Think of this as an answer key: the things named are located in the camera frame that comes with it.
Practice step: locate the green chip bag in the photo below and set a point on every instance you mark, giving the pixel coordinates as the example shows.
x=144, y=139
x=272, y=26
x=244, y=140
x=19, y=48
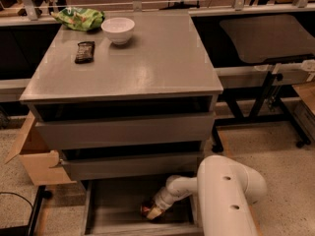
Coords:
x=81, y=19

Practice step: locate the grey middle drawer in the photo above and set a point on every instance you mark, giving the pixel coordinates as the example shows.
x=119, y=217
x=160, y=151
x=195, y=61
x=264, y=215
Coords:
x=130, y=166

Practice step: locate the dark snack bar packet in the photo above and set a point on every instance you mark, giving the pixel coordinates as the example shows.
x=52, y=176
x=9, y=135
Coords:
x=85, y=52

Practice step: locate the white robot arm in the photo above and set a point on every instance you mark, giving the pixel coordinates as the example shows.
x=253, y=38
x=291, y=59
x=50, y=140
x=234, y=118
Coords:
x=225, y=189

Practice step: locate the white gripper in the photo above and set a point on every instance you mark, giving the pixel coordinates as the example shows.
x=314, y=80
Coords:
x=162, y=201

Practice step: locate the cardboard box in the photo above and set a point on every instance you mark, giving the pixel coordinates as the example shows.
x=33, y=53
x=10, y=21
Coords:
x=40, y=162

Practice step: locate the grey drawer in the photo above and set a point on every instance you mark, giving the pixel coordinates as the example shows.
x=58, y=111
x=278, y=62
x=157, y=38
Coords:
x=119, y=132
x=113, y=208
x=130, y=166

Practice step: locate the metal railing frame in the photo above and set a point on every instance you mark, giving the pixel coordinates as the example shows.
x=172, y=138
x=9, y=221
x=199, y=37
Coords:
x=147, y=0

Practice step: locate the grey top drawer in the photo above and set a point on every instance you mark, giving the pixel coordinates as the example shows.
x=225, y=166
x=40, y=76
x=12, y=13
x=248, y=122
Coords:
x=119, y=132

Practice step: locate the grey drawer cabinet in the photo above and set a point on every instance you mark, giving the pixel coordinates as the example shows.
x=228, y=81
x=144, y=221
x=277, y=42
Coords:
x=162, y=70

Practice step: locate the black side table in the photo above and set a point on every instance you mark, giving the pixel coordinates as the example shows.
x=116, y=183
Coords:
x=258, y=58

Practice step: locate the grey bottom drawer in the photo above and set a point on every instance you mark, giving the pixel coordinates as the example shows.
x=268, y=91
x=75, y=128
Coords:
x=113, y=208

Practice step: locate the white bowl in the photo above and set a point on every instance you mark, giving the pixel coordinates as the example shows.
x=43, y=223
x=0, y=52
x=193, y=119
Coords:
x=118, y=30

